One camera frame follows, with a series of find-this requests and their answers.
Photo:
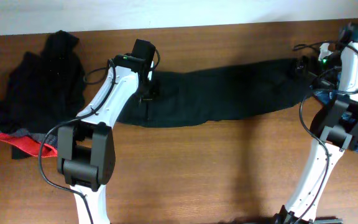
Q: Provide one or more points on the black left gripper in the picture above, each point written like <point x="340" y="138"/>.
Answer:
<point x="150" y="92"/>

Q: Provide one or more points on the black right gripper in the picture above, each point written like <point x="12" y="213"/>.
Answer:
<point x="303" y="66"/>

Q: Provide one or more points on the black trousers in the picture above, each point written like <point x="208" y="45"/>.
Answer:
<point x="225" y="93"/>

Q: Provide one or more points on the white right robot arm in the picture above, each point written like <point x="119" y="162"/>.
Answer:
<point x="334" y="129"/>

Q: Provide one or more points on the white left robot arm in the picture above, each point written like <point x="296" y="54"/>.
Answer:
<point x="86" y="155"/>

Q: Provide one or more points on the black garment pile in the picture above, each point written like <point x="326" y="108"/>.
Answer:
<point x="45" y="89"/>

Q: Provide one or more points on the red and grey garment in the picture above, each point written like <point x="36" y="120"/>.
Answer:
<point x="30" y="142"/>

